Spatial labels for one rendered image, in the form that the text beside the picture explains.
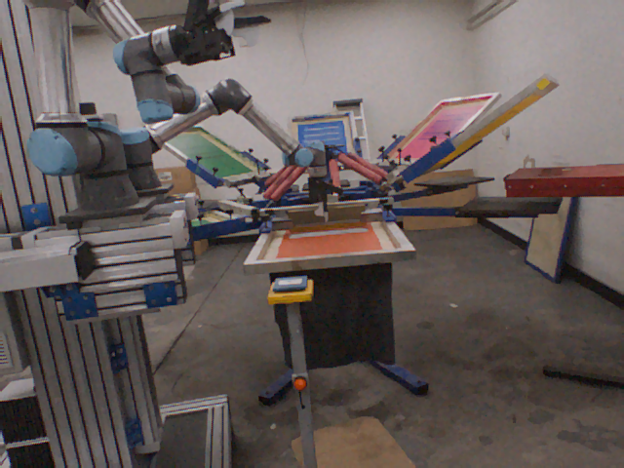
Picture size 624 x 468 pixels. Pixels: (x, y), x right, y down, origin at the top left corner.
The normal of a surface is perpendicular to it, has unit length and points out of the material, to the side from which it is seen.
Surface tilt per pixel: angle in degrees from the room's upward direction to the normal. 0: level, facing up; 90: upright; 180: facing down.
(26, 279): 90
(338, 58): 90
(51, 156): 97
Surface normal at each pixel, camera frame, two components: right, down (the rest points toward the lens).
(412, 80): -0.04, 0.21
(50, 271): 0.18, 0.18
